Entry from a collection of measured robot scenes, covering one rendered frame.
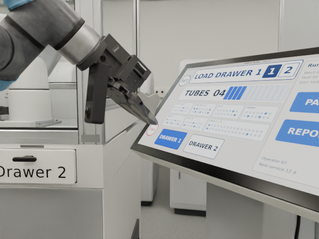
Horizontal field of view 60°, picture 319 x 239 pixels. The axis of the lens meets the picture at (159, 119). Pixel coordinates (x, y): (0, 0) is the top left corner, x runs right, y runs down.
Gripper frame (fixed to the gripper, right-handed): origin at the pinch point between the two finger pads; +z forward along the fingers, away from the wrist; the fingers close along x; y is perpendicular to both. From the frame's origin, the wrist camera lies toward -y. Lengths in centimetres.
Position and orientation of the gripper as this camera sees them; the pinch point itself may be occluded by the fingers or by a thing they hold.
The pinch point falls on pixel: (150, 123)
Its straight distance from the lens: 61.7
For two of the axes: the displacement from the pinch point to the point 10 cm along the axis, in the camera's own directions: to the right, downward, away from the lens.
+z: 6.3, 5.9, 5.0
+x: -5.7, -0.8, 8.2
